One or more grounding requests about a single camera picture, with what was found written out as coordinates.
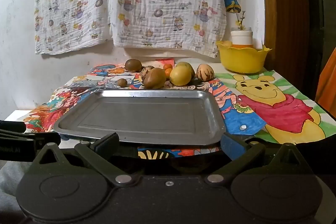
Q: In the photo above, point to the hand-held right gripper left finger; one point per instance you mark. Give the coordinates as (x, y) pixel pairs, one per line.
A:
(106, 144)

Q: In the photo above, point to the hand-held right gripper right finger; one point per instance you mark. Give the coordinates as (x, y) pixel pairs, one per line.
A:
(232, 146)

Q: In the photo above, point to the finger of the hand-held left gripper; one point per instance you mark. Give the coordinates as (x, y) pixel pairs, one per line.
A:
(39, 138)
(13, 126)

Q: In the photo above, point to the metal baking tray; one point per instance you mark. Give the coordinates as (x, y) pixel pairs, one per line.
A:
(141, 116)

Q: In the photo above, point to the small brown longan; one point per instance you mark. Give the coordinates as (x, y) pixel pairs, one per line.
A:
(122, 82)

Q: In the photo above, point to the striped pepino melon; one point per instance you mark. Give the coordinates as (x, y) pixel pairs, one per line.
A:
(205, 71)
(145, 72)

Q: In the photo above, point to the brownish yellow mango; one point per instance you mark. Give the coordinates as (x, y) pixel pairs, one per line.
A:
(155, 79)

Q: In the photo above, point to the brown round sapodilla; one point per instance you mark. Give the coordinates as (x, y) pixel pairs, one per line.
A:
(133, 65)

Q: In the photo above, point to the yellow lemon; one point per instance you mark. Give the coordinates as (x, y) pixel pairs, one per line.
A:
(180, 76)

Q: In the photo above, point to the green mango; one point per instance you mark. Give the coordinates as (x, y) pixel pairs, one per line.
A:
(187, 66)

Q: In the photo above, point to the orange mandarin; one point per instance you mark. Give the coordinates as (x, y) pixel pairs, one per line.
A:
(168, 74)

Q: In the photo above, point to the small orange kumquat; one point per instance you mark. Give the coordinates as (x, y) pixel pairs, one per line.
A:
(168, 66)

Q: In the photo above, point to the yellow bear drawing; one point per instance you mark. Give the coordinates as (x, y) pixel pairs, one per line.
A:
(275, 108)

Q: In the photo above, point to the cartoon kids drawing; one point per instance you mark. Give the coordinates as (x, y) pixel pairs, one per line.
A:
(110, 70)

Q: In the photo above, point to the yellow plastic bowl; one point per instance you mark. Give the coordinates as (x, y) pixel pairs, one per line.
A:
(241, 60)

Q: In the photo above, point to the yellow fruit in bowl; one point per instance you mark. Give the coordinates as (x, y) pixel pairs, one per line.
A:
(227, 43)

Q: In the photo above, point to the white and orange jar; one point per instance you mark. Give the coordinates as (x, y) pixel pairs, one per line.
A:
(241, 37)

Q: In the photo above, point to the orange cloth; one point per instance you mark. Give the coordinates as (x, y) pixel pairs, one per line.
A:
(328, 87)

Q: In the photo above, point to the thin budding twig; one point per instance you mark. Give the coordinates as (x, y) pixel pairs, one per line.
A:
(240, 20)

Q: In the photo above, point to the printed white muslin cloth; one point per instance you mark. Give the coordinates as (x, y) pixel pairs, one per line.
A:
(65, 3)
(170, 3)

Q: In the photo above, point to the wooden door frame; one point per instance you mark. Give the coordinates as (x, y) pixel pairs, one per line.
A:
(283, 16)

